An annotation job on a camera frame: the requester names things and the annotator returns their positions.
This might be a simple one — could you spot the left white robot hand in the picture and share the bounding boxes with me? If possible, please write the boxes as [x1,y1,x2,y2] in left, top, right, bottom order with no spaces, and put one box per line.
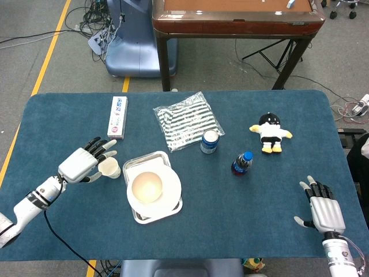
[57,136,118,185]

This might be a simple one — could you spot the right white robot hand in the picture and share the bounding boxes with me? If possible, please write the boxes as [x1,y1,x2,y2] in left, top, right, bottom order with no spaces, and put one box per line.
[293,175,347,235]

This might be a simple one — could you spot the cream printed paper cup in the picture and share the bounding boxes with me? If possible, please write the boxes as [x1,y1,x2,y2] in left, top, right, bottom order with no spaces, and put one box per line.
[97,157,122,179]

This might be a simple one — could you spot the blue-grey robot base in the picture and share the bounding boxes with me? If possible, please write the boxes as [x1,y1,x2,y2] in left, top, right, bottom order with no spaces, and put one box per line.
[105,0,178,78]

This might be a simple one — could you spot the black fabric object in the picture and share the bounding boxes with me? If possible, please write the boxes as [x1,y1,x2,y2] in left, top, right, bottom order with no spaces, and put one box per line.
[345,135,369,208]

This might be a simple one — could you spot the white pink toothpaste box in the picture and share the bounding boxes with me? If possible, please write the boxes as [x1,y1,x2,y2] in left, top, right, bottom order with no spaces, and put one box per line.
[107,96,129,140]

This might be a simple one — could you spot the cream bowl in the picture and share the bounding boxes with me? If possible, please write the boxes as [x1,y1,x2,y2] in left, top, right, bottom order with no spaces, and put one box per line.
[131,171,163,203]

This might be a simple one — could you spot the steel rectangular tray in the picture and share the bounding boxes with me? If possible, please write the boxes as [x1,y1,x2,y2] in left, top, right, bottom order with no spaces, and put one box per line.
[122,151,184,225]

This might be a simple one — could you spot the yellow green toy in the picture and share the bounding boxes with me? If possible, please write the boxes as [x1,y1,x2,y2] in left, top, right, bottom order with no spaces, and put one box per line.
[242,257,266,272]

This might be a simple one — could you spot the black white penguin plush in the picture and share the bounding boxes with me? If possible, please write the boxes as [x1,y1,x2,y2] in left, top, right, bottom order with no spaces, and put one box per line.
[248,113,293,154]

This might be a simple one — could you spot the white round plate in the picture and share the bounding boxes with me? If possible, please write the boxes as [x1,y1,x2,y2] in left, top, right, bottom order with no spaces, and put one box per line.
[126,166,182,219]

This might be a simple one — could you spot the blue felt table cover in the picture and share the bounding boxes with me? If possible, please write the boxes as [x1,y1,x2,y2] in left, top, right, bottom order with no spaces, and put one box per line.
[0,89,367,262]

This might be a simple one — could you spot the cola bottle with blue cap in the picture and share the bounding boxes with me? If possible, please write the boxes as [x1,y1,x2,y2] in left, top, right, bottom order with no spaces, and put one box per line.
[230,151,254,176]

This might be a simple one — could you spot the white power strip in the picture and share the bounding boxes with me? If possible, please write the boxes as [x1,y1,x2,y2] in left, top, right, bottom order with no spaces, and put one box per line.
[351,93,369,118]

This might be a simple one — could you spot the striped cloth in plastic bag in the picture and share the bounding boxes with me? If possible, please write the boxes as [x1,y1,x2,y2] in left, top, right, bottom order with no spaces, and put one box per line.
[152,91,226,154]

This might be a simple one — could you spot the grey power strip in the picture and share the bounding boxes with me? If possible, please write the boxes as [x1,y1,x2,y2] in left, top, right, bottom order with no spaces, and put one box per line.
[88,30,116,57]

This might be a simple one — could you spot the blue soda can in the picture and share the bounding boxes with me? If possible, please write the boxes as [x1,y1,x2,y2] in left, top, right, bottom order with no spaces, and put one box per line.
[200,129,220,154]

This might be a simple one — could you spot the blue-grey robot torso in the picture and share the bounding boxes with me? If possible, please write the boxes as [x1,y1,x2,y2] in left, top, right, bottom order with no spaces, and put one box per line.
[119,258,244,277]

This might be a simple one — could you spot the black chrome office chair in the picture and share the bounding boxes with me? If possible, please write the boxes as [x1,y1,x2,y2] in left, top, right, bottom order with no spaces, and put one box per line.
[322,0,358,20]

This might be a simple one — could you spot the brown mahjong table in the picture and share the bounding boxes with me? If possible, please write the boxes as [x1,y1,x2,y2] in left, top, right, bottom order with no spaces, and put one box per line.
[152,0,326,92]

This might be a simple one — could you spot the pink wrist cable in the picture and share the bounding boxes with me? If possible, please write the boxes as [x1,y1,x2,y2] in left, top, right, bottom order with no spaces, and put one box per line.
[344,235,366,275]

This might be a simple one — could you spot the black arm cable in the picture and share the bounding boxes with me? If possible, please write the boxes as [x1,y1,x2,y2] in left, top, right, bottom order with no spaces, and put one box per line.
[43,173,104,277]

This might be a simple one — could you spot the red white cable bundle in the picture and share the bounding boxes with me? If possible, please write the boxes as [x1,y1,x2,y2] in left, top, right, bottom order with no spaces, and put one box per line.
[330,96,369,125]

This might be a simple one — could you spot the floor cable bundle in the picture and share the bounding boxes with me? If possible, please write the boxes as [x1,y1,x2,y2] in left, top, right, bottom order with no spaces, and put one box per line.
[65,0,122,61]

